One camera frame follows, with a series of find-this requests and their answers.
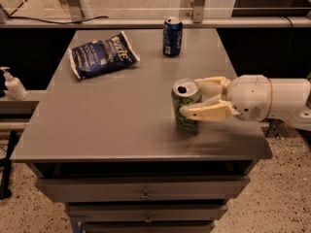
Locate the blue chip bag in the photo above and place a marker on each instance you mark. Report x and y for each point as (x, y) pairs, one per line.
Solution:
(101, 57)

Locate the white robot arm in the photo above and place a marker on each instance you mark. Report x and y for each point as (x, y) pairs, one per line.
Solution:
(290, 102)

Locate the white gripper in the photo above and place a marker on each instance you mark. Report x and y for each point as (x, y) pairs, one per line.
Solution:
(249, 96)

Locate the drawer with knob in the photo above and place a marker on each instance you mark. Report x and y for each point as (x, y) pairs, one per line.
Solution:
(141, 189)
(147, 212)

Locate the white pump bottle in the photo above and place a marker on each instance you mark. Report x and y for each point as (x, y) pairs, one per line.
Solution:
(14, 84)

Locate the top drawer with knob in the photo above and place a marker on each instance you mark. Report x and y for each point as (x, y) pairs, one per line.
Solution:
(141, 189)

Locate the grey drawer cabinet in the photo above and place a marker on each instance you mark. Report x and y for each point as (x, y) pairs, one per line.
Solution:
(121, 125)

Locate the black stand leg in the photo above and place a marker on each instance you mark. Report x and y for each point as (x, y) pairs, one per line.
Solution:
(6, 164)

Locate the blue pepsi can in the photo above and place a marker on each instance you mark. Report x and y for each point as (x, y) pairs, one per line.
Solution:
(172, 36)

